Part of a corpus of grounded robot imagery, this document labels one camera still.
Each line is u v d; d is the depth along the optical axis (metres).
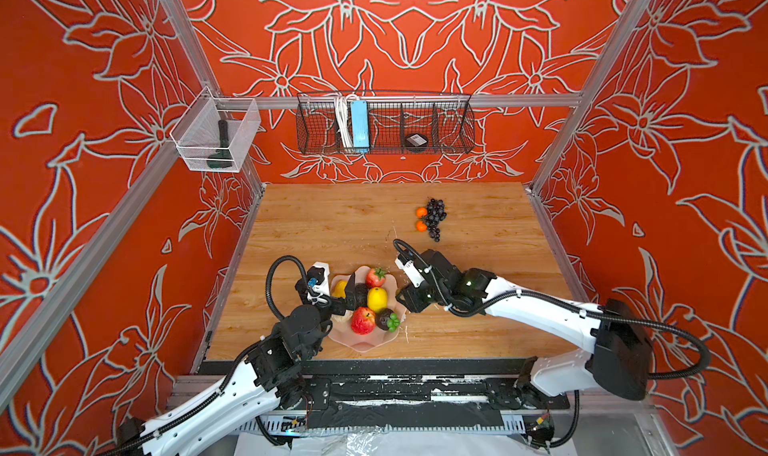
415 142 0.95
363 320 0.78
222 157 0.79
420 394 0.74
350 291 0.64
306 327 0.52
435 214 1.06
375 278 0.85
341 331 0.81
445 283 0.59
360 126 0.90
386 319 0.77
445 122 1.00
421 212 1.09
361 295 0.84
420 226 1.05
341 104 0.87
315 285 0.59
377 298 0.82
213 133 0.92
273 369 0.53
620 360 0.39
